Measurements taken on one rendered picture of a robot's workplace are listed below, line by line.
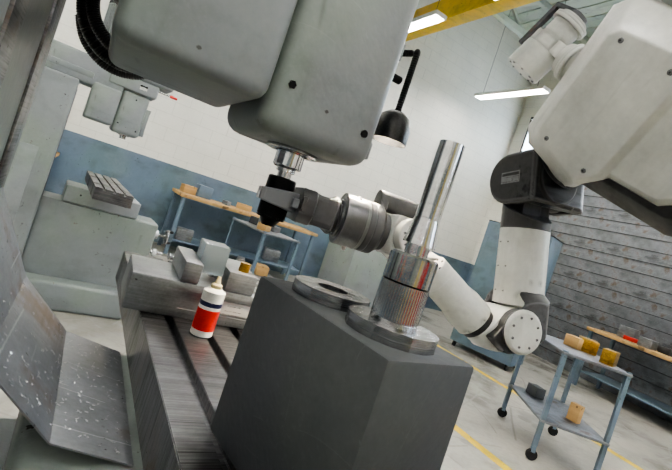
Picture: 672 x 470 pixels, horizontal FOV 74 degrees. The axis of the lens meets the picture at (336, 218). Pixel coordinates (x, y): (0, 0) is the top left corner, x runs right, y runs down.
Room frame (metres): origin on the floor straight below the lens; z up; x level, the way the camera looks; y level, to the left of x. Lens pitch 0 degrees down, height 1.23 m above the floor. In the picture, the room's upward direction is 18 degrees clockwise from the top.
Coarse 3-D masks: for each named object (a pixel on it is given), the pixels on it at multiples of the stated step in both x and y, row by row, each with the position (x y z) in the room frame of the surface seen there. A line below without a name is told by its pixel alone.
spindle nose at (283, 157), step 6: (282, 150) 0.71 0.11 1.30; (276, 156) 0.71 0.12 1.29; (282, 156) 0.71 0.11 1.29; (288, 156) 0.70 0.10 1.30; (294, 156) 0.71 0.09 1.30; (300, 156) 0.71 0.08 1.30; (276, 162) 0.71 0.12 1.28; (282, 162) 0.70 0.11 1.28; (288, 162) 0.70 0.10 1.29; (294, 162) 0.71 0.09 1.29; (300, 162) 0.72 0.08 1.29; (294, 168) 0.71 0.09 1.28; (300, 168) 0.72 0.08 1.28
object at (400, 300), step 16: (384, 272) 0.42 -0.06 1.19; (400, 272) 0.41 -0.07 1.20; (416, 272) 0.40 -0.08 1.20; (384, 288) 0.41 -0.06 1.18; (400, 288) 0.40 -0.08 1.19; (416, 288) 0.40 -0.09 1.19; (384, 304) 0.41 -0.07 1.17; (400, 304) 0.40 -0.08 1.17; (416, 304) 0.41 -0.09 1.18; (384, 320) 0.41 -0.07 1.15; (400, 320) 0.40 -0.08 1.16; (416, 320) 0.41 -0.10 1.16
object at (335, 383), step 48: (288, 288) 0.49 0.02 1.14; (336, 288) 0.52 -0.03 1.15; (288, 336) 0.44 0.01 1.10; (336, 336) 0.39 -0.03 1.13; (384, 336) 0.38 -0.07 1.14; (432, 336) 0.42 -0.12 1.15; (240, 384) 0.49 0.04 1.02; (288, 384) 0.43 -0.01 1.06; (336, 384) 0.38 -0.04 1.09; (384, 384) 0.34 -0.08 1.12; (432, 384) 0.38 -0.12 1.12; (240, 432) 0.47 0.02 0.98; (288, 432) 0.41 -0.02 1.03; (336, 432) 0.36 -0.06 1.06; (384, 432) 0.36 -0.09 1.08; (432, 432) 0.39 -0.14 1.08
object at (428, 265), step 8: (392, 248) 0.43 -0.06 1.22; (392, 256) 0.42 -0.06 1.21; (400, 256) 0.41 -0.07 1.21; (408, 256) 0.40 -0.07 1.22; (416, 256) 0.40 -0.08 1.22; (408, 264) 0.40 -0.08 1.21; (416, 264) 0.40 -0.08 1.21; (424, 264) 0.40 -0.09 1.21; (432, 264) 0.41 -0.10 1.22; (432, 272) 0.41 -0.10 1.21
